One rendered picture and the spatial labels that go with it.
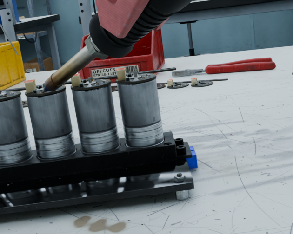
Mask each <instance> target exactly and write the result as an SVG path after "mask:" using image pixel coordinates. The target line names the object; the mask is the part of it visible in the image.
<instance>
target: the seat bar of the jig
mask: <svg viewBox="0 0 293 234"><path fill-rule="evenodd" d="M163 136H164V142H162V143H160V144H158V145H155V146H152V147H146V148H129V147H127V146H126V143H125V138H119V140H120V147H119V148H117V149H115V150H113V151H110V152H106V153H101V154H84V153H82V151H81V145H80V143H79V144H75V146H76V152H75V153H74V154H72V155H70V156H67V157H64V158H61V159H55V160H40V159H38V156H37V152H36V149H33V150H32V155H33V157H32V158H31V159H29V160H27V161H25V162H22V163H19V164H15V165H10V166H0V183H7V182H17V181H24V180H31V179H38V178H45V177H52V176H62V175H69V174H77V173H84V172H91V171H98V170H106V169H115V168H123V167H130V166H137V165H144V164H151V163H161V162H168V161H175V160H178V159H177V151H176V144H175V140H174V137H173V133H172V132H171V131H170V132H163Z"/></svg>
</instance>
